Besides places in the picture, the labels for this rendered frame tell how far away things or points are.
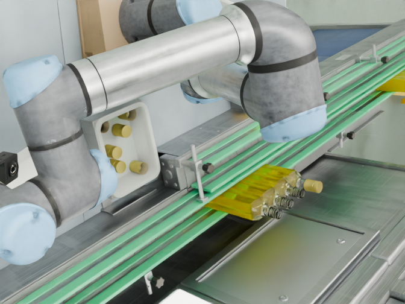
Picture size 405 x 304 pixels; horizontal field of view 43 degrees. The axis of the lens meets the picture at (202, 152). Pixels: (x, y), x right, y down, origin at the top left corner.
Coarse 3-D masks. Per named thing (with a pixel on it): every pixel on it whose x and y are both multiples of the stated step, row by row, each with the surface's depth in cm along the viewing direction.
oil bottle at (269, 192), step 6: (240, 180) 155; (246, 180) 154; (234, 186) 152; (240, 186) 151; (246, 186) 151; (252, 186) 150; (258, 186) 150; (264, 186) 149; (270, 186) 148; (252, 192) 148; (258, 192) 146; (264, 192) 145; (270, 192) 145; (276, 192) 146; (270, 198) 145; (270, 204) 145
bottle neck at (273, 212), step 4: (264, 208) 141; (268, 208) 140; (272, 208) 140; (276, 208) 139; (264, 212) 141; (268, 212) 140; (272, 212) 139; (276, 212) 138; (280, 212) 140; (268, 216) 140; (272, 216) 139; (276, 216) 138; (280, 216) 140
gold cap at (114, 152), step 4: (108, 144) 140; (108, 148) 138; (112, 148) 137; (116, 148) 137; (120, 148) 138; (108, 152) 137; (112, 152) 136; (116, 152) 137; (120, 152) 138; (108, 156) 138; (112, 156) 137; (116, 156) 138; (120, 156) 138
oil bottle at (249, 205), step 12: (228, 192) 149; (240, 192) 148; (216, 204) 151; (228, 204) 147; (240, 204) 144; (252, 204) 141; (264, 204) 142; (240, 216) 146; (252, 216) 143; (264, 216) 143
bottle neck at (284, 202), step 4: (276, 196) 145; (280, 196) 145; (276, 200) 145; (280, 200) 144; (284, 200) 143; (288, 200) 142; (292, 200) 143; (276, 204) 145; (280, 204) 144; (284, 204) 143; (288, 204) 142; (292, 204) 144; (288, 208) 142
